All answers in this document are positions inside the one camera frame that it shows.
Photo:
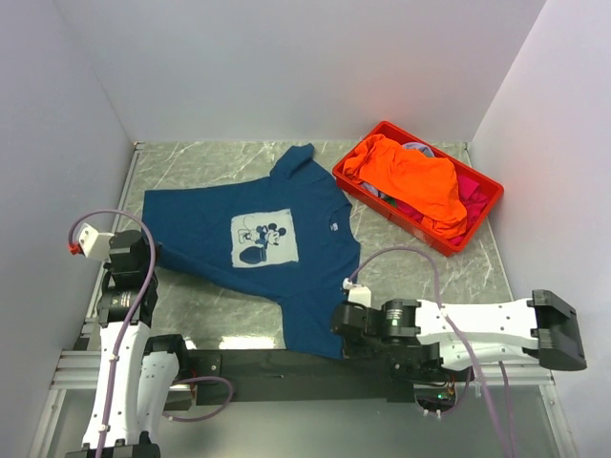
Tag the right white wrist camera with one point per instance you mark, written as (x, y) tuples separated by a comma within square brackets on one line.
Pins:
[(357, 293)]

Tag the lavender t shirt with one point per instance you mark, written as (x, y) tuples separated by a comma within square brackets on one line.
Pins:
[(425, 149)]

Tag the blue mickey t shirt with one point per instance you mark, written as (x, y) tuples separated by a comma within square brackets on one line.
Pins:
[(285, 237)]

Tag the magenta t shirt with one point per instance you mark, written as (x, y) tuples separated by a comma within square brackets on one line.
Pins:
[(436, 196)]

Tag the orange t shirt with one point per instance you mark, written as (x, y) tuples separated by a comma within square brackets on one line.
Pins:
[(379, 157)]

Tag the black base beam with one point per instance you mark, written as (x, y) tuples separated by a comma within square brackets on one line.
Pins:
[(271, 375)]

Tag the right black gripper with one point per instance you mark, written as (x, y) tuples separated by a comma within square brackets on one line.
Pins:
[(350, 350)]

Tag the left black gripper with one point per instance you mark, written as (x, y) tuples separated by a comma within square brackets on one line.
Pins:
[(148, 247)]

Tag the aluminium rail frame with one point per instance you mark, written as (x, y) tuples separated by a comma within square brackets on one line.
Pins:
[(77, 368)]

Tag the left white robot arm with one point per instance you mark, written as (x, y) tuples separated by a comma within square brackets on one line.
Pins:
[(136, 369)]

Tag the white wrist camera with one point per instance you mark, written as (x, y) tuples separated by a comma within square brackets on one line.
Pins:
[(91, 243), (357, 293)]

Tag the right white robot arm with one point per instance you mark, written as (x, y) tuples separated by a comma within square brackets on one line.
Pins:
[(425, 342)]

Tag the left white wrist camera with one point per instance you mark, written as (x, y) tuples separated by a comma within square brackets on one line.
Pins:
[(91, 243)]

